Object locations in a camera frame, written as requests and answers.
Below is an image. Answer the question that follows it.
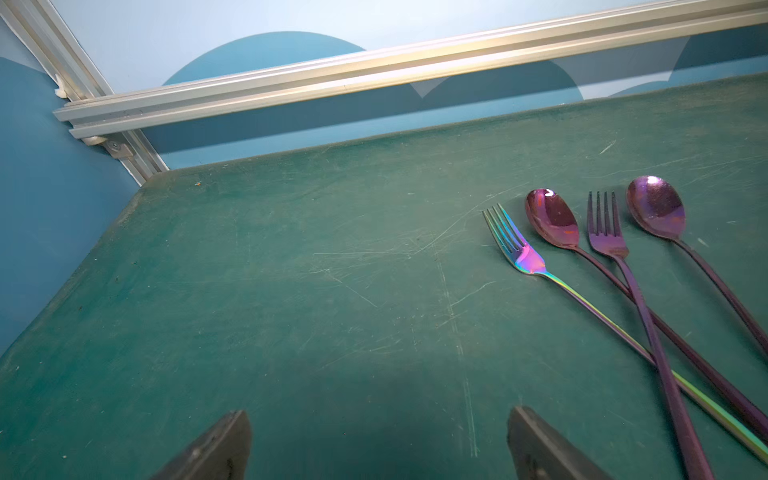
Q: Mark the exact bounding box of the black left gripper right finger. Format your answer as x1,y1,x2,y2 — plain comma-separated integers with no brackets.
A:
507,406,611,480

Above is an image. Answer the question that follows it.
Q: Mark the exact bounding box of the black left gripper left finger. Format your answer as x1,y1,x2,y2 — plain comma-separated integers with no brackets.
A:
152,410,252,480

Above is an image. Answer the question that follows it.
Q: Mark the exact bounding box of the purple fork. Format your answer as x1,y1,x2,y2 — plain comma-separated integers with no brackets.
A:
587,192,714,479

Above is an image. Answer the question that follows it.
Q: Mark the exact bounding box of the purple spoon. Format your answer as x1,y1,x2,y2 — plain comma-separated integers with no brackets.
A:
626,176,767,353
525,189,767,443

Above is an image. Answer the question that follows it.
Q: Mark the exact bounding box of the horizontal aluminium frame rail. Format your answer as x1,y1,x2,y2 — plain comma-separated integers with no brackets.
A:
54,1,767,139

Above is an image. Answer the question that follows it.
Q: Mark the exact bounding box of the left aluminium frame post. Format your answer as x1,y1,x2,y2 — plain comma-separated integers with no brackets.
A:
1,0,168,185

